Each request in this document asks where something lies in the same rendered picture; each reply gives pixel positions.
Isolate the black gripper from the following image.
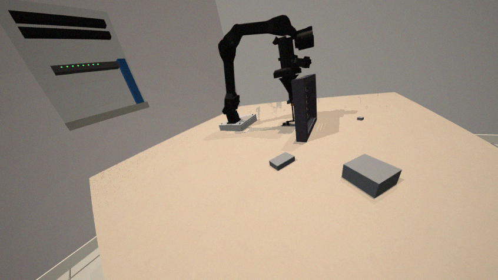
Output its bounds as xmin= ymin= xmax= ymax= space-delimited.
xmin=273 ymin=52 xmax=301 ymax=94

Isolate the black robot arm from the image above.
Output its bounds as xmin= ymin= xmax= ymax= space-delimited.
xmin=218 ymin=15 xmax=314 ymax=124

